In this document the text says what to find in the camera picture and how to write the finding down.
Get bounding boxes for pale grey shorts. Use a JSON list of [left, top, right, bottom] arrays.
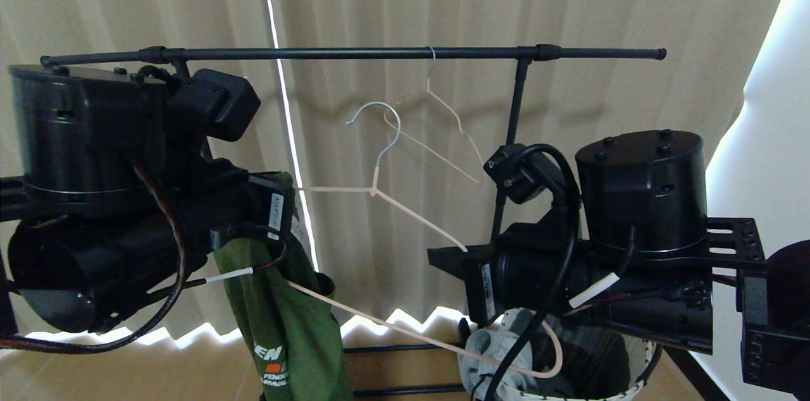
[[459, 309, 558, 401]]

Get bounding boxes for pink clothes hanger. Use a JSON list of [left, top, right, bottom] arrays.
[[288, 101, 564, 381], [383, 47, 486, 185]]

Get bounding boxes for black clothes rack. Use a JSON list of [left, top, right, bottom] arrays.
[[39, 44, 667, 401]]

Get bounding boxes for green long-sleeved shirt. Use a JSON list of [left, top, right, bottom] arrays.
[[212, 170, 355, 401]]

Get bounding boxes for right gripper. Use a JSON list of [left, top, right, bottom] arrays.
[[465, 223, 717, 354]]

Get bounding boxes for white laundry basket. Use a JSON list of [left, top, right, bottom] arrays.
[[459, 309, 664, 401]]

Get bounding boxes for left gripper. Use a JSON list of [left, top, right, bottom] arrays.
[[6, 161, 296, 333]]

